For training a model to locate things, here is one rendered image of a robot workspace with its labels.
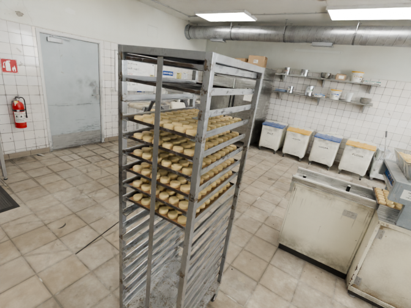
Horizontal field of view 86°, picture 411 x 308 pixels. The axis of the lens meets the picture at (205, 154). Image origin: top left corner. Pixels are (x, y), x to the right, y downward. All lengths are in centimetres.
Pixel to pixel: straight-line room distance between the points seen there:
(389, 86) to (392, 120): 72
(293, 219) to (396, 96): 432
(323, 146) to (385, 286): 366
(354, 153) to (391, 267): 354
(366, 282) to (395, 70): 466
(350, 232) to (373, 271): 33
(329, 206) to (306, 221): 29
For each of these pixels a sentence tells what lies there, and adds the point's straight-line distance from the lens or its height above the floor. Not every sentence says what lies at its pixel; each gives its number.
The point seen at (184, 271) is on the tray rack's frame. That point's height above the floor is 82.
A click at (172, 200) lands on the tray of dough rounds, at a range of 111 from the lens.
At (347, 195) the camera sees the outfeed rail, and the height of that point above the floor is 88.
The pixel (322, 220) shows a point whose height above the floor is 55.
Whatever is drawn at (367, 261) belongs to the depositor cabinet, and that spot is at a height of 44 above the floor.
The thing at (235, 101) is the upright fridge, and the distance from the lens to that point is 602.
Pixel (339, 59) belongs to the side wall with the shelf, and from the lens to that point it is 634.
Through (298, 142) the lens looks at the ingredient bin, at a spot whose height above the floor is 48.
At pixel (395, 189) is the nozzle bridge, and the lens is 220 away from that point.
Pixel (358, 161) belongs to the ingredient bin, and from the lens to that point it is 577.
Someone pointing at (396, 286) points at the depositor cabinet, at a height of 33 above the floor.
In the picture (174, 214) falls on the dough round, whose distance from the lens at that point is 118.
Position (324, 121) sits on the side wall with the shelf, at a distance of 633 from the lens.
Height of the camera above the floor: 175
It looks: 20 degrees down
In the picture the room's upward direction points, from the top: 8 degrees clockwise
